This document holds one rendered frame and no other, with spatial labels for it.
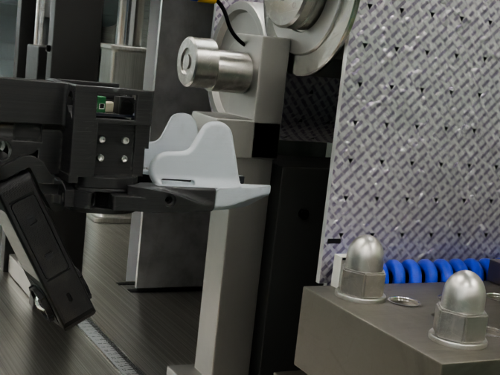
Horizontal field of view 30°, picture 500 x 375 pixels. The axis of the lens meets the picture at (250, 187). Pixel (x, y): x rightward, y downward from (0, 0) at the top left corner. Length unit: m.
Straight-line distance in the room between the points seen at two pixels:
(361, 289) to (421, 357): 0.10
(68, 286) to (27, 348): 0.27
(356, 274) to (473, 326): 0.10
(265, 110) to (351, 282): 0.18
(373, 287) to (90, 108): 0.23
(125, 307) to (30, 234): 0.43
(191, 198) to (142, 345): 0.33
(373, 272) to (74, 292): 0.20
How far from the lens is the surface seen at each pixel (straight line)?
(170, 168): 0.62
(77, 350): 0.89
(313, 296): 0.67
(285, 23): 0.74
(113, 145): 0.61
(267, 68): 0.76
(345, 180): 0.72
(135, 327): 0.97
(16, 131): 0.60
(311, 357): 0.67
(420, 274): 0.74
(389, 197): 0.75
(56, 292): 0.63
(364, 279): 0.65
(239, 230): 0.78
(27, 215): 0.61
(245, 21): 0.87
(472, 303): 0.59
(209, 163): 0.63
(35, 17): 1.07
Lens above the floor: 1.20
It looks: 9 degrees down
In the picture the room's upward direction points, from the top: 6 degrees clockwise
